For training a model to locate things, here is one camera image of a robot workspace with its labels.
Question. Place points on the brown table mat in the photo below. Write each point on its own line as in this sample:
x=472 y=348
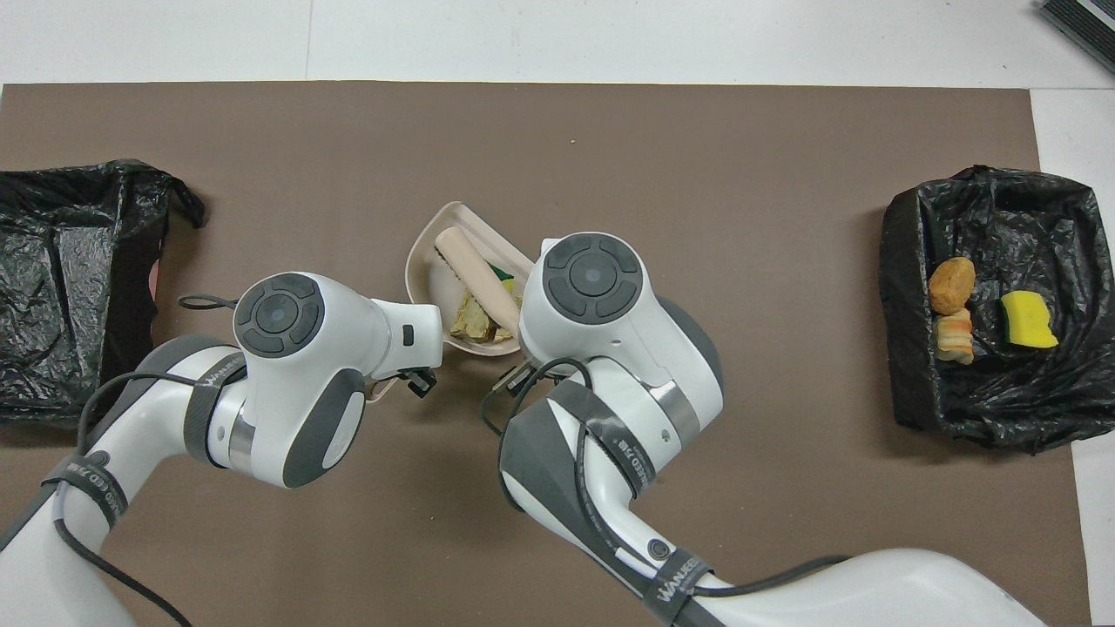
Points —
x=523 y=139

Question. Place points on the beige hand brush black bristles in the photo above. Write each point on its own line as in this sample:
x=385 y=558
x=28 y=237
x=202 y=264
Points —
x=475 y=270

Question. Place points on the yellow sponge green backing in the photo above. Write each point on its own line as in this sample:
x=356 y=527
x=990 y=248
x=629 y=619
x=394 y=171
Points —
x=1028 y=320

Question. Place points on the brown bread roll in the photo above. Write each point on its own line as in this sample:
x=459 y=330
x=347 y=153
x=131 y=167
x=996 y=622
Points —
x=951 y=286

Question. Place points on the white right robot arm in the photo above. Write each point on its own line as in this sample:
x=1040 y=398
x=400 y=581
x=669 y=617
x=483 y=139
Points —
x=601 y=287

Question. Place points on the pale bread piece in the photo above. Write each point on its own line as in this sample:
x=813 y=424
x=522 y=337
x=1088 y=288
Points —
x=470 y=318

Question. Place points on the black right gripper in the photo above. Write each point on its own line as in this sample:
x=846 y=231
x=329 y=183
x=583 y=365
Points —
x=518 y=377

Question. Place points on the beige plastic dustpan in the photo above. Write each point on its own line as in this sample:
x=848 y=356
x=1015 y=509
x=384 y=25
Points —
x=431 y=270

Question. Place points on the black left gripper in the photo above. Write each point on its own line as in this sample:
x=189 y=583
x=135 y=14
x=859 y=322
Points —
x=420 y=381

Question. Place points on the black bag lined bin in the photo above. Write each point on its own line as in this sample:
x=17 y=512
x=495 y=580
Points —
x=70 y=287
x=1002 y=401

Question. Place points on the pale croissant chunk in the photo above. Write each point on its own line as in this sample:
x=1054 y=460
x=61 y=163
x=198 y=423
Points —
x=956 y=340

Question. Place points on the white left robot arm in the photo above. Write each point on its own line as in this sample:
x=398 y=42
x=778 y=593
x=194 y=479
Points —
x=287 y=366

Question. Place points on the dark ribbed panel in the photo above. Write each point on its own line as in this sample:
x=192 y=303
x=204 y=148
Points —
x=1084 y=26

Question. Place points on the notched yellow sponge piece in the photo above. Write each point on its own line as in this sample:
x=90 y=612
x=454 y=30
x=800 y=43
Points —
x=503 y=275

